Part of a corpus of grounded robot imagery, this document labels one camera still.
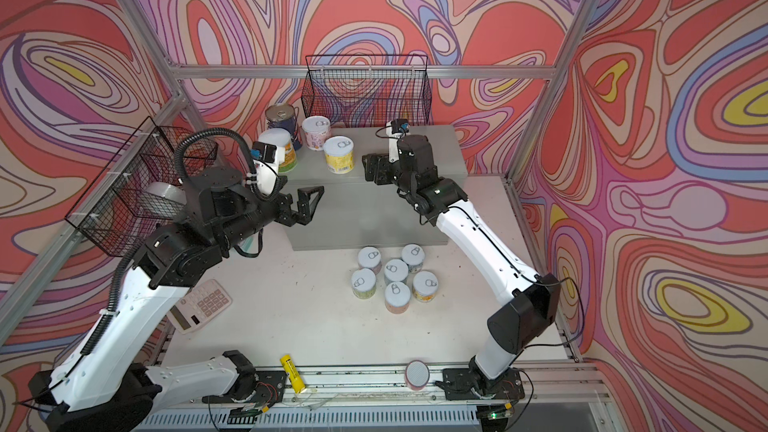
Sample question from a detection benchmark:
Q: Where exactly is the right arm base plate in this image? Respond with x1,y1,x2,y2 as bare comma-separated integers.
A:
435,367,526,404

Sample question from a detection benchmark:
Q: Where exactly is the yellow label can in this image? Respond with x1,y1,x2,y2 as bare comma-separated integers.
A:
412,270,439,302
323,136,354,174

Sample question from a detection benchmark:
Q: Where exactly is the pink label can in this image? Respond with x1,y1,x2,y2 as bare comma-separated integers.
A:
301,116,331,151

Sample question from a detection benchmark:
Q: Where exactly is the grey metal cabinet box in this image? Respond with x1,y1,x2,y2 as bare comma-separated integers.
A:
278,128,449,251

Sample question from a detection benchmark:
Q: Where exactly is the white lid can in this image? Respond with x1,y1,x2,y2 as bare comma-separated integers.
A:
382,259,409,285
401,244,426,273

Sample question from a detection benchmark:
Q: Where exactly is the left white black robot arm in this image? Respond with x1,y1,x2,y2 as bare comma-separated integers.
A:
27,128,324,431

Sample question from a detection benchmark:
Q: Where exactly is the pink calculator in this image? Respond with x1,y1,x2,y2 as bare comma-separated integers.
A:
166,279,233,334

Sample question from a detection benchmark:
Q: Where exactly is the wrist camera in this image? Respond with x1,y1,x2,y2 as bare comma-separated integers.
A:
251,141,278,164
386,118,409,138

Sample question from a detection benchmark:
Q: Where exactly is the silver tape roll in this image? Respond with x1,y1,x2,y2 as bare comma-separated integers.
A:
141,182,186,205

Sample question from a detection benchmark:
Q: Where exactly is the green label can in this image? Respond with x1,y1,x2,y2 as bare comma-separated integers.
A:
350,268,377,300

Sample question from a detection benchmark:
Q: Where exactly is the back black wire basket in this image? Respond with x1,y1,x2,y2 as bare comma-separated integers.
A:
301,53,432,128

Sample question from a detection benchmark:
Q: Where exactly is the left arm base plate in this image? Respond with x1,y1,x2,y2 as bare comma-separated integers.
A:
201,369,288,406

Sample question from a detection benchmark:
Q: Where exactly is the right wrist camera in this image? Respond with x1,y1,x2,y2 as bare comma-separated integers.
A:
386,118,409,138

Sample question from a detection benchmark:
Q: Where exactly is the pink tape roll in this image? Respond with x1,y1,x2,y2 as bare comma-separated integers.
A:
404,360,431,391

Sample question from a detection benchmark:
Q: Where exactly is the black wire basket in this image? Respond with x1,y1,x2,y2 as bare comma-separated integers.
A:
301,53,432,128
65,118,192,257

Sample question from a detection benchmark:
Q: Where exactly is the left black wire basket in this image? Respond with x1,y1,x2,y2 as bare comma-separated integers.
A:
65,118,192,257

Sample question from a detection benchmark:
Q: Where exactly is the back left pink can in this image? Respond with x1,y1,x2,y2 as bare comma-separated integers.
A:
357,246,382,274

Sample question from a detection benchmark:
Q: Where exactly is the yellow glue tube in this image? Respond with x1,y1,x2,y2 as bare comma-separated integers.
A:
280,354,306,395

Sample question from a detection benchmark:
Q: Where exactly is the back right white lid can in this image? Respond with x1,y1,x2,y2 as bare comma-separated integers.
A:
401,244,426,273

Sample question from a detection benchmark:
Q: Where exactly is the green yellow peach can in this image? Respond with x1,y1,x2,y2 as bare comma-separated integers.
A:
258,128,297,173

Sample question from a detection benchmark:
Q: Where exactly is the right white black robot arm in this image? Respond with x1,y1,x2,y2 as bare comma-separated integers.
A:
362,135,562,397

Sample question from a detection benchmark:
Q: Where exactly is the center white lid can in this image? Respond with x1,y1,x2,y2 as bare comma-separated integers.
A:
382,259,409,285

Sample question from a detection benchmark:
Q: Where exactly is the dark blue tin can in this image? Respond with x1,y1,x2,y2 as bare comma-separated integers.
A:
265,104,302,150

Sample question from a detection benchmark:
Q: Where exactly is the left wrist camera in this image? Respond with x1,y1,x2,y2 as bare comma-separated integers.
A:
251,141,278,164

